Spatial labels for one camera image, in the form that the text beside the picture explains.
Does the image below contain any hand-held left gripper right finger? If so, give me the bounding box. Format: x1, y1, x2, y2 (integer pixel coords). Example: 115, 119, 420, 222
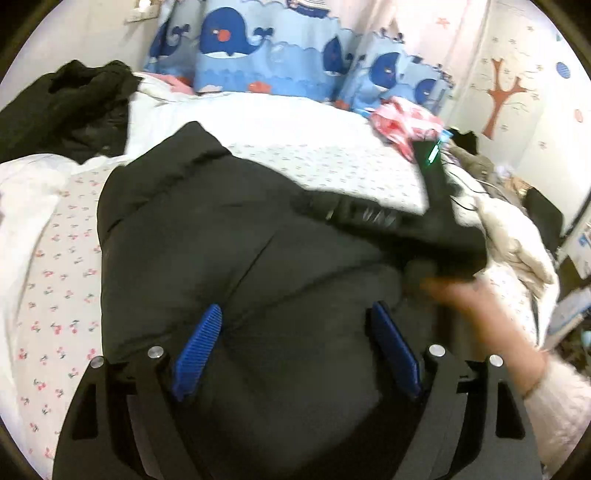
367, 302, 541, 480

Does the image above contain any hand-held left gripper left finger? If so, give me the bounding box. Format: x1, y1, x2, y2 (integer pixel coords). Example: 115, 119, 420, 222
53, 304, 222, 480

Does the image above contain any large black puffer jacket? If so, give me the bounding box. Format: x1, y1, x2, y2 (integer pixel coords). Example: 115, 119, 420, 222
95, 121, 490, 480

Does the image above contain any person's right forearm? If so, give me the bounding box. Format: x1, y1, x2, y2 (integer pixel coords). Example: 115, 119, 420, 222
522, 354, 591, 480

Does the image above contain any person's right hand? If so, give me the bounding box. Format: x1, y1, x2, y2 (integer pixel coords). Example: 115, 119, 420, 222
424, 276, 546, 398

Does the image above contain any beige padded cloth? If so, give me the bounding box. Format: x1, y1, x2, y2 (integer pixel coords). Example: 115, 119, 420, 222
473, 182, 561, 349

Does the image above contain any dark cloth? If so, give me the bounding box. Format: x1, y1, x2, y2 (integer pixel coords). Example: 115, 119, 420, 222
525, 188, 565, 252

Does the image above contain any pink patterned cloth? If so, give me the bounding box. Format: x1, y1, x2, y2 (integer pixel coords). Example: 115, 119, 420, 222
368, 96, 446, 162

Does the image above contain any cherry print bedsheet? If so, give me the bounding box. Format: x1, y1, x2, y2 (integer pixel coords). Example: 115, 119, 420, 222
0, 138, 548, 467

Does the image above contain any blue whale print pillow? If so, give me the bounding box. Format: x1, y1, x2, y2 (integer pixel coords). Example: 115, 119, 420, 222
336, 31, 457, 117

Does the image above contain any pink curtain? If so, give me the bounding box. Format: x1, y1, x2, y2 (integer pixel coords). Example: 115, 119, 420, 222
344, 0, 492, 132

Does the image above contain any white quilt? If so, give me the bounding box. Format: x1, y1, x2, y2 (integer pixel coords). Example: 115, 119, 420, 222
0, 74, 386, 222

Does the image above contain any blue whale print blanket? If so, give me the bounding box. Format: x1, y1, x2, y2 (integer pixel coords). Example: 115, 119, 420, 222
143, 0, 358, 100

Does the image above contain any small pink garment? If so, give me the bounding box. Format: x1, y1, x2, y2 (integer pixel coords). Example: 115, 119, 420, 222
142, 71, 194, 96

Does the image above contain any crumpled black jacket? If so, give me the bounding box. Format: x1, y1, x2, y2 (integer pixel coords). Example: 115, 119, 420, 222
0, 59, 141, 164

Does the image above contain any red tree wall sticker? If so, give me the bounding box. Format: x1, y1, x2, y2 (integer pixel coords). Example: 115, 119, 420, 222
480, 58, 529, 140

